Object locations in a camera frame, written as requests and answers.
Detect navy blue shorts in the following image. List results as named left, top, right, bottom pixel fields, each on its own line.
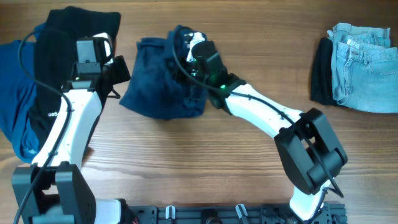
left=119, top=25, right=206, bottom=120

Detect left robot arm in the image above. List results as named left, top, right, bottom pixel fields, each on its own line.
left=12, top=32, right=137, bottom=223

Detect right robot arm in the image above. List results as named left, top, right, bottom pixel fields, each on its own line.
left=172, top=40, right=348, bottom=223

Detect black t-shirt with logo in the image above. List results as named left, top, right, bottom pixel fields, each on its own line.
left=29, top=6, right=121, bottom=149

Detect teal blue garment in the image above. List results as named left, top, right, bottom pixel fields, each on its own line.
left=1, top=40, right=39, bottom=163

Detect black folded garment under jeans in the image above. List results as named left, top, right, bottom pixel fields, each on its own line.
left=310, top=37, right=339, bottom=106

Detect light blue folded jeans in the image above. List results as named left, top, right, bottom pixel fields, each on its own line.
left=328, top=23, right=397, bottom=114

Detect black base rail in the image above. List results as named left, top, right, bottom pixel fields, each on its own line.
left=124, top=203, right=348, bottom=224

